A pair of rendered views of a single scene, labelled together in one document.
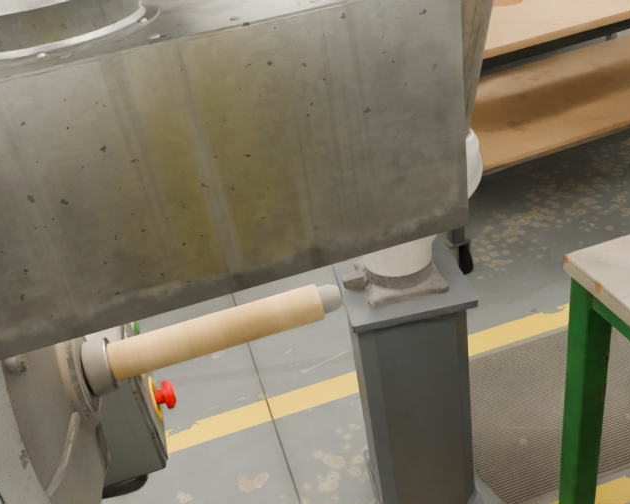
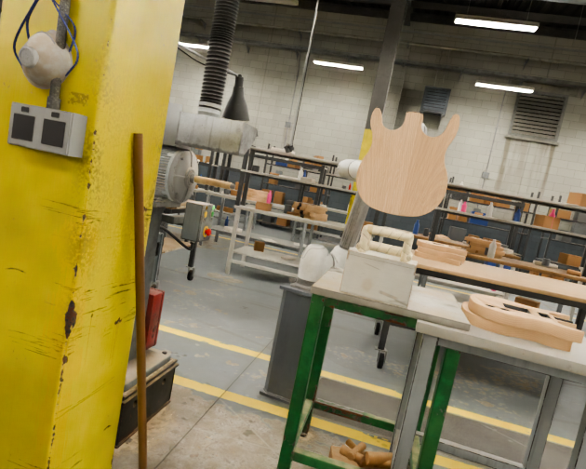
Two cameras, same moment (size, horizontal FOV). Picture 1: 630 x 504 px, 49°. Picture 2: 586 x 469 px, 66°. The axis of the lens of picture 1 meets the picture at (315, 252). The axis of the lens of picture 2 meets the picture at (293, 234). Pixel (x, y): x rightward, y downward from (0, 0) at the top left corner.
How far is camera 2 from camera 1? 173 cm
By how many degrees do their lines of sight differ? 33
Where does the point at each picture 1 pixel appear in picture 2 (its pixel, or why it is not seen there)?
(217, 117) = (214, 127)
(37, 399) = (181, 165)
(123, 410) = (196, 219)
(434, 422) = (293, 346)
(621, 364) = not seen: hidden behind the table
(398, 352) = (290, 305)
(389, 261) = (302, 272)
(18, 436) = (176, 164)
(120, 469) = (188, 235)
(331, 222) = (221, 146)
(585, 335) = not seen: hidden behind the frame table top
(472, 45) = (355, 217)
